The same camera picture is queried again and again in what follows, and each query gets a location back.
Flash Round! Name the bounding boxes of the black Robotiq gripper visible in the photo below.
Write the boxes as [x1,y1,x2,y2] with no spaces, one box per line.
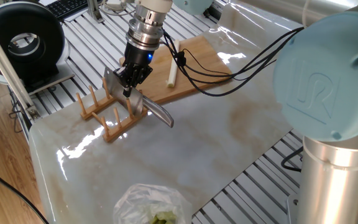
[113,42,155,98]

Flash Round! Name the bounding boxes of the steel cleaver knife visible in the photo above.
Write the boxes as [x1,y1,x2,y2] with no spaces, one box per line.
[103,67,175,128]

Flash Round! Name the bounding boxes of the white scallion stalk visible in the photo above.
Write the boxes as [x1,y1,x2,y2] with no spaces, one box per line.
[165,39,180,88]

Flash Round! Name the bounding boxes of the wooden peg rack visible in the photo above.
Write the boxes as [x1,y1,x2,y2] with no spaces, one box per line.
[75,77,149,143]

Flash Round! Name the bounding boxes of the wooden cutting board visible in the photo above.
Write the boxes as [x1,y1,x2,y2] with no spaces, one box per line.
[119,35,232,105]

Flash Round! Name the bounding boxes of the marble pattern table sheet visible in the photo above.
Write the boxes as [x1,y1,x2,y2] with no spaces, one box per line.
[29,0,304,224]

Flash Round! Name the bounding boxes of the black computer keyboard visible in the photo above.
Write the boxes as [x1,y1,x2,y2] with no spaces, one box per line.
[45,0,90,19]

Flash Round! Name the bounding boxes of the black round blower fan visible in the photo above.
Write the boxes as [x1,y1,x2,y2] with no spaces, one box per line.
[0,1,76,96]

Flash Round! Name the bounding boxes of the clear plastic bag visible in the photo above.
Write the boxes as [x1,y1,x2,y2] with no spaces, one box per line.
[112,183,193,224]

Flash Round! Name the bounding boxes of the green vegetable scraps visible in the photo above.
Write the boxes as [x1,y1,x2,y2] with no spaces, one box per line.
[149,211,177,224]

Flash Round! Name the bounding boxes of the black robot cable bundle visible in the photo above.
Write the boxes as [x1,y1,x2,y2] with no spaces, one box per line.
[161,26,306,97]

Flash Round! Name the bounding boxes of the short aluminium post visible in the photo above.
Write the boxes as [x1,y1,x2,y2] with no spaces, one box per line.
[86,0,104,23]

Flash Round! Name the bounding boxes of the aluminium frame beam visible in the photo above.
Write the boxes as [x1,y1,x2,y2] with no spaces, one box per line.
[0,12,42,121]

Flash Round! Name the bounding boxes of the black floor cable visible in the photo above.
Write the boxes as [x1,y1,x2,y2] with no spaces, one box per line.
[0,158,49,224]

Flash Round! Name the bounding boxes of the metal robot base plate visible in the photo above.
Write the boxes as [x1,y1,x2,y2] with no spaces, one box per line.
[286,192,301,224]

